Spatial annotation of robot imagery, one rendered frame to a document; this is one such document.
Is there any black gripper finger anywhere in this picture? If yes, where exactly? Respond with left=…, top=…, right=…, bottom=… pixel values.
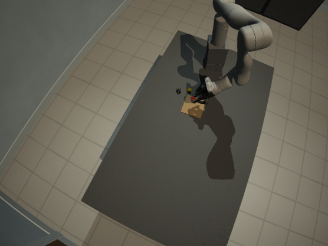
left=191, top=84, right=204, bottom=97
left=192, top=94, right=208, bottom=104

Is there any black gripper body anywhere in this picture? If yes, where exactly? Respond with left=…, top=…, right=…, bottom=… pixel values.
left=200, top=86, right=216, bottom=99

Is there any orange square mat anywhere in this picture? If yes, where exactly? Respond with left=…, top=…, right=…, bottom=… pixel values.
left=181, top=94, right=205, bottom=119

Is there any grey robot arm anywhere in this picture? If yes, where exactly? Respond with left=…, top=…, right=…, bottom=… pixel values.
left=205, top=0, right=273, bottom=95

